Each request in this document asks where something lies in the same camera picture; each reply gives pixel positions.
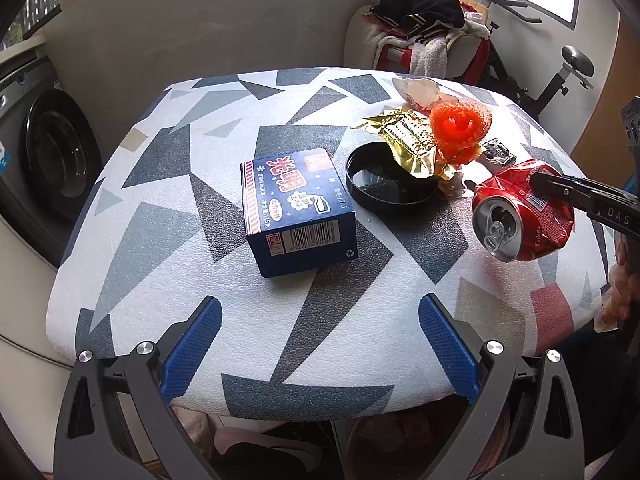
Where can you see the gold foil wrapper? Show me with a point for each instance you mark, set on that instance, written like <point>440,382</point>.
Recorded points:
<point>409,136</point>

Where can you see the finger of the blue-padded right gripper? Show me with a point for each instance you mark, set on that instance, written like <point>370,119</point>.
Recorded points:
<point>610,206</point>

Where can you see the person's right hand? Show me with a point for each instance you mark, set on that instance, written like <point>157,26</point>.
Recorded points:
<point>624,291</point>

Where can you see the black round plastic lid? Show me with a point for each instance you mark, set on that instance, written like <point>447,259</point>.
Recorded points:
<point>376,182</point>

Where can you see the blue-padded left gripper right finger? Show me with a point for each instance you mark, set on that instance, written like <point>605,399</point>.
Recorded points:
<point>523,420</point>

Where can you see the geometric patterned table cover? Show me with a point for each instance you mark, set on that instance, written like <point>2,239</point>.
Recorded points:
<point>234,187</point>

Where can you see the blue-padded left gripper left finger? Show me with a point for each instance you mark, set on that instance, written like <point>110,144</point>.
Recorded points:
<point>92,439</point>

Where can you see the black exercise bike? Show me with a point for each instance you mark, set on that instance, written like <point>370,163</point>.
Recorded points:
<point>527,57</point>

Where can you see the blue milk carton box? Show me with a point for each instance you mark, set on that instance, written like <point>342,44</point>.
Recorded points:
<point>297,213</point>

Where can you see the chair piled with clothes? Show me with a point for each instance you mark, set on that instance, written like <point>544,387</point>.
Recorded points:
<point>448,39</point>

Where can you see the crushed red soda can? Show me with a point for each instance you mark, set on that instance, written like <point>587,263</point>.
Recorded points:
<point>512,222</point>

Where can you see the grey front-load washing machine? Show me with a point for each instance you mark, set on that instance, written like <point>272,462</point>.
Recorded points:
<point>49,156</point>

